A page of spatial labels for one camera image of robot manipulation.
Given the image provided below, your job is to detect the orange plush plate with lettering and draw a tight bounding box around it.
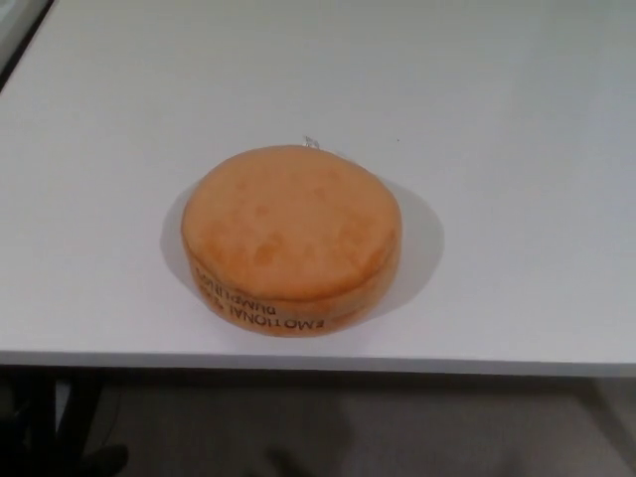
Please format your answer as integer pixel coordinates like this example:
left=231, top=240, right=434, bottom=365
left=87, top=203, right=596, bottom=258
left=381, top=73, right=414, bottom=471
left=180, top=134, right=399, bottom=336

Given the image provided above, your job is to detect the black-edged grey board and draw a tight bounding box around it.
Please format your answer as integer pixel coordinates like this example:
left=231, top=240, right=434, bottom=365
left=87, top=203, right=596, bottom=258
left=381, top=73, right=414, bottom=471
left=0, top=0, right=55, bottom=94

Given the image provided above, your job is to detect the dark metal table leg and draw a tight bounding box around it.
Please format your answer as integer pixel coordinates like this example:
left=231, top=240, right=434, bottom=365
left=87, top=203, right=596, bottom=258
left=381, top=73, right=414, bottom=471
left=0, top=367, right=131, bottom=477

